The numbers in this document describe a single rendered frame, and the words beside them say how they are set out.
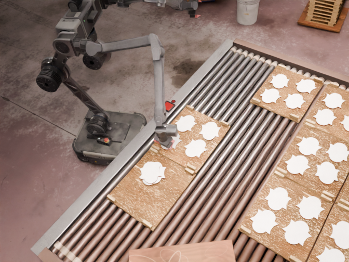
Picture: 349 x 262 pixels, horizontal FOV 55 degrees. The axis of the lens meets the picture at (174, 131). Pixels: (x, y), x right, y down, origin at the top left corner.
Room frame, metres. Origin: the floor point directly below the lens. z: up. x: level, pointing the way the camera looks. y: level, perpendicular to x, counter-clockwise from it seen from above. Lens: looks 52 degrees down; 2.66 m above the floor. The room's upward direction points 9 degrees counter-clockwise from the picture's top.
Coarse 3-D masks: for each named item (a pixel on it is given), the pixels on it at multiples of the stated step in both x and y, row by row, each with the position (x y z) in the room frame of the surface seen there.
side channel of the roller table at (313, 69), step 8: (240, 40) 2.15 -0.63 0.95; (248, 48) 2.05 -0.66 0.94; (256, 48) 2.03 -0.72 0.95; (264, 48) 2.01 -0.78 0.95; (264, 56) 1.96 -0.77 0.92; (272, 56) 1.92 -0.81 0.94; (280, 56) 1.90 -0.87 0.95; (288, 56) 1.88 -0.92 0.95; (288, 64) 1.83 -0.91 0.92; (296, 64) 1.79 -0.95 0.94; (304, 64) 1.77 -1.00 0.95; (312, 64) 1.76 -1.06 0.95; (304, 72) 1.74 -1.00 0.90; (312, 72) 1.71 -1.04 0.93; (320, 72) 1.67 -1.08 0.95; (328, 72) 1.66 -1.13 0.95; (336, 72) 1.65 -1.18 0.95; (336, 80) 1.59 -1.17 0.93; (344, 80) 1.56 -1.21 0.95
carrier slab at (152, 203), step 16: (144, 160) 1.16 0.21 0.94; (160, 160) 1.15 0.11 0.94; (128, 176) 1.07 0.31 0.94; (176, 176) 1.02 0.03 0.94; (192, 176) 1.00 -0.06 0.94; (112, 192) 0.97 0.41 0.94; (128, 192) 0.96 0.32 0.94; (144, 192) 0.94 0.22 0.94; (160, 192) 0.93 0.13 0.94; (176, 192) 0.91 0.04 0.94; (128, 208) 0.86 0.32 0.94; (144, 208) 0.84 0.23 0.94; (160, 208) 0.83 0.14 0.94
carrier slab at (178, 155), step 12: (204, 120) 1.41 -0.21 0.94; (216, 120) 1.39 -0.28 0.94; (180, 132) 1.34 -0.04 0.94; (192, 132) 1.32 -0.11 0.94; (156, 144) 1.27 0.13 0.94; (180, 144) 1.24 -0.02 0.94; (216, 144) 1.20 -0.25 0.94; (168, 156) 1.16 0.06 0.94; (180, 156) 1.15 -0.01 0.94; (204, 156) 1.13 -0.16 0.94
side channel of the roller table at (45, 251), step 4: (44, 248) 0.69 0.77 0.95; (44, 252) 0.68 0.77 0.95; (48, 252) 0.67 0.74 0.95; (40, 256) 0.66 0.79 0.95; (44, 256) 0.65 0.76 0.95; (48, 256) 0.65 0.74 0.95; (52, 256) 0.65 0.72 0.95; (56, 256) 0.64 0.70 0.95; (44, 260) 0.63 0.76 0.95; (48, 260) 0.63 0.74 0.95; (52, 260) 0.63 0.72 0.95; (56, 260) 0.62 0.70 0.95; (60, 260) 0.62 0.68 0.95
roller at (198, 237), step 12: (276, 120) 1.33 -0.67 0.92; (264, 144) 1.17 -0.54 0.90; (252, 156) 1.08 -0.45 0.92; (240, 168) 1.02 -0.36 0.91; (240, 180) 0.95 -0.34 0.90; (228, 192) 0.87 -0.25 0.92; (216, 204) 0.81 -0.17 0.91; (216, 216) 0.75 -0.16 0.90; (204, 228) 0.69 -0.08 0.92; (192, 240) 0.63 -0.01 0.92
